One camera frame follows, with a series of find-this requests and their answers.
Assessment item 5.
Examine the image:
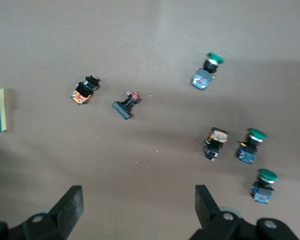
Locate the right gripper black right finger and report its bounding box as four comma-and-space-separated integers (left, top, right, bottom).
189, 184, 300, 240

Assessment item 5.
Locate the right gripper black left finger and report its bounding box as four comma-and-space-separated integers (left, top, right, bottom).
0, 185, 84, 240

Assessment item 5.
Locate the green mushroom push button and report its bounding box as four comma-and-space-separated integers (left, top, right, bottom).
236, 127, 268, 165
251, 168, 279, 205
190, 51, 225, 91

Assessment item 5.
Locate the black square button red block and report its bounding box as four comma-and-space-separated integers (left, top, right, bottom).
111, 90, 142, 121

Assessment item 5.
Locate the black push button orange block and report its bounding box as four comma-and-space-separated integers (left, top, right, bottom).
70, 74, 101, 106

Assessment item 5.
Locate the brown paper table cover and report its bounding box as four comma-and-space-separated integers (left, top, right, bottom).
0, 0, 300, 240

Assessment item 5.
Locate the black selector switch orange block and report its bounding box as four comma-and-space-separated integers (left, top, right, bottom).
203, 126, 229, 163

